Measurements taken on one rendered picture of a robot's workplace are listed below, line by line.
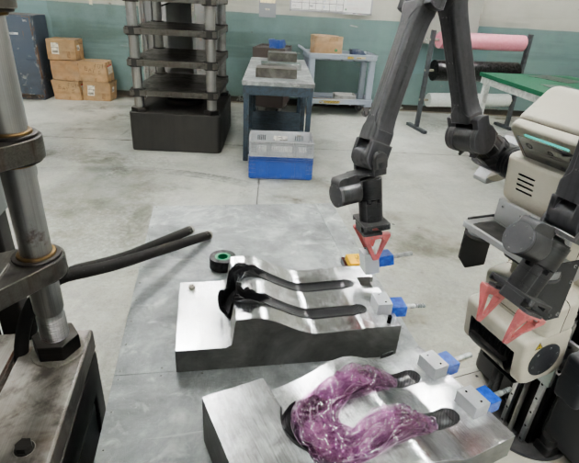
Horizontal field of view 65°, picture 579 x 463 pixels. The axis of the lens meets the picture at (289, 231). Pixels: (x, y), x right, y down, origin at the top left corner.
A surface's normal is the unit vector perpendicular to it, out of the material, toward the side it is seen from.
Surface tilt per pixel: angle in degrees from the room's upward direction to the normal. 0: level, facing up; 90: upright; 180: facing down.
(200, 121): 90
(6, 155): 90
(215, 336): 0
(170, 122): 90
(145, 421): 0
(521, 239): 64
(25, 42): 90
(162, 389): 0
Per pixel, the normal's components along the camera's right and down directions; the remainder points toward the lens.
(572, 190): -0.93, 0.12
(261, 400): 0.06, -0.89
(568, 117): -0.59, -0.58
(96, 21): 0.02, 0.46
